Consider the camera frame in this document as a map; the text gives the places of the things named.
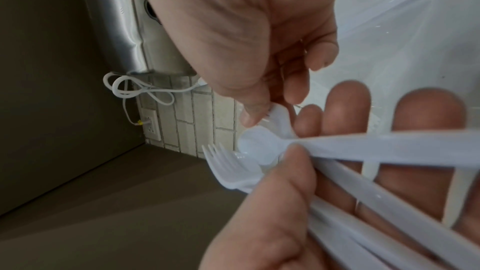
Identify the person's right hand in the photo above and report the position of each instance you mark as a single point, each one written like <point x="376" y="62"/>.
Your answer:
<point x="232" y="25"/>

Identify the person's left hand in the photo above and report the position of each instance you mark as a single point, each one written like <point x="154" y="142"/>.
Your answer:
<point x="270" y="227"/>

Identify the bundle of mixed white cutlery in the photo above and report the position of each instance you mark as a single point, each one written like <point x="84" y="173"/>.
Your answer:
<point x="375" y="147"/>

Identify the clear plastic cup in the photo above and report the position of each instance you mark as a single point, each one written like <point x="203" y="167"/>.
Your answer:
<point x="390" y="8"/>

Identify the brown partition panel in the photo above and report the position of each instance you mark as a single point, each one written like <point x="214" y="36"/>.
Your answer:
<point x="56" y="114"/>

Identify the steel wall dispenser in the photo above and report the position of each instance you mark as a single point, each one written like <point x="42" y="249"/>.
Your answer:
<point x="123" y="25"/>

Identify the white wall outlet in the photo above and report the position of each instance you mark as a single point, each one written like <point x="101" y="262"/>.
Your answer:
<point x="152" y="125"/>

